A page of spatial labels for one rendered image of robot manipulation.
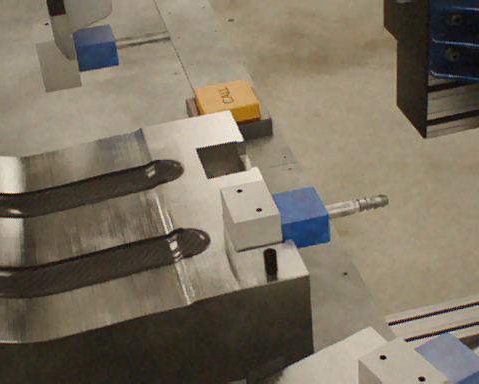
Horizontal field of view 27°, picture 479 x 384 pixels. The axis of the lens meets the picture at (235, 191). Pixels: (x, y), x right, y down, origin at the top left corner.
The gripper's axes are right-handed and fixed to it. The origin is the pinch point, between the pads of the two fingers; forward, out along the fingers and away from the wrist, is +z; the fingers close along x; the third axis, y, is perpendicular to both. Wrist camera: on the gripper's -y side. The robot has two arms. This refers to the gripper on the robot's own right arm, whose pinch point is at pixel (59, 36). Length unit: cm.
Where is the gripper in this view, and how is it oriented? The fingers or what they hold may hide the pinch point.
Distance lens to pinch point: 99.1
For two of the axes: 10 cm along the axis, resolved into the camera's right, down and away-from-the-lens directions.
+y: 9.7, -2.0, 1.4
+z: 0.9, 8.2, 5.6
